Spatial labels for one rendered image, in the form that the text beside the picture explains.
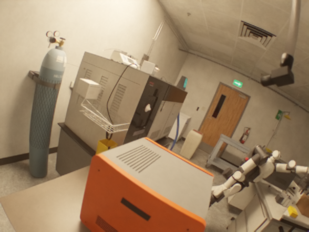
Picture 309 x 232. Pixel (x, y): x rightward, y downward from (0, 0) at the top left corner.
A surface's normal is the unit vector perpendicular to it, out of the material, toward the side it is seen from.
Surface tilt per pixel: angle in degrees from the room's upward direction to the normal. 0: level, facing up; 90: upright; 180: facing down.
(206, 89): 90
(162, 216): 90
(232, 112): 90
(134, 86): 90
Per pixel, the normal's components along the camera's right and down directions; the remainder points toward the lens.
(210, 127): -0.40, 0.05
